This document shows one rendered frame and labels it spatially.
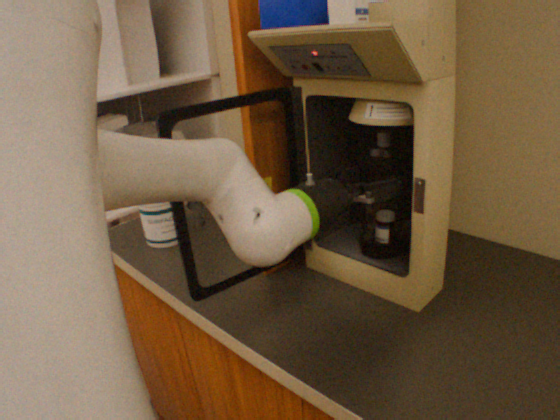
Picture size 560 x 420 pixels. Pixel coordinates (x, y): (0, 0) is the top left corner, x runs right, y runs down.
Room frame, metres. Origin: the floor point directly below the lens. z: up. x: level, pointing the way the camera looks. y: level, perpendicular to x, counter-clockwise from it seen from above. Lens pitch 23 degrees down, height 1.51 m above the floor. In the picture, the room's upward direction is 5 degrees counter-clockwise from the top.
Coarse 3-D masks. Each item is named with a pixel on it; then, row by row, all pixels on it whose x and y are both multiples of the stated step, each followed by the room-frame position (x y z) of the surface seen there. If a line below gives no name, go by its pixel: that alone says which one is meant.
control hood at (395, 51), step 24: (336, 24) 0.71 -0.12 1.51; (360, 24) 0.68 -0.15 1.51; (384, 24) 0.64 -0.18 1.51; (408, 24) 0.67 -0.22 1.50; (264, 48) 0.87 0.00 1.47; (360, 48) 0.71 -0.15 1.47; (384, 48) 0.68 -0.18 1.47; (408, 48) 0.66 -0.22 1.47; (288, 72) 0.91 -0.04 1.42; (384, 72) 0.73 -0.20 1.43; (408, 72) 0.69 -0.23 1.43
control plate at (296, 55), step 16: (272, 48) 0.86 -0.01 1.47; (288, 48) 0.83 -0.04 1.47; (304, 48) 0.80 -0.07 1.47; (320, 48) 0.77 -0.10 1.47; (336, 48) 0.75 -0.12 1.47; (288, 64) 0.88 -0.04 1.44; (304, 64) 0.84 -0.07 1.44; (320, 64) 0.82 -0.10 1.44; (336, 64) 0.79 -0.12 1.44; (352, 64) 0.76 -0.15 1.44
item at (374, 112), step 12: (360, 108) 0.85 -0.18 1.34; (372, 108) 0.83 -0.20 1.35; (384, 108) 0.81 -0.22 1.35; (396, 108) 0.81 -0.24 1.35; (408, 108) 0.81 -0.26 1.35; (360, 120) 0.84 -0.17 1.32; (372, 120) 0.82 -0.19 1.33; (384, 120) 0.80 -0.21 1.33; (396, 120) 0.80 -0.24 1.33; (408, 120) 0.80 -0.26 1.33
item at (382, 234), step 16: (368, 176) 0.84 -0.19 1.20; (384, 176) 0.82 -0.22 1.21; (368, 208) 0.83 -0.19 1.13; (384, 208) 0.81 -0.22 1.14; (400, 208) 0.82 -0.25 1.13; (368, 224) 0.83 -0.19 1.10; (384, 224) 0.81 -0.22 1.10; (400, 224) 0.83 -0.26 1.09; (368, 240) 0.83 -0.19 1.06; (384, 240) 0.81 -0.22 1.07; (400, 240) 0.83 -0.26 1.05
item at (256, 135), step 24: (192, 120) 0.79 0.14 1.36; (216, 120) 0.82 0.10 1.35; (240, 120) 0.85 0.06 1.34; (264, 120) 0.88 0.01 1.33; (240, 144) 0.85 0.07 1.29; (264, 144) 0.88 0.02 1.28; (264, 168) 0.88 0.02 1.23; (288, 168) 0.91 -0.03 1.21; (192, 216) 0.77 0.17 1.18; (192, 240) 0.77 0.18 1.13; (216, 240) 0.80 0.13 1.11; (216, 264) 0.79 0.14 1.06; (240, 264) 0.82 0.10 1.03
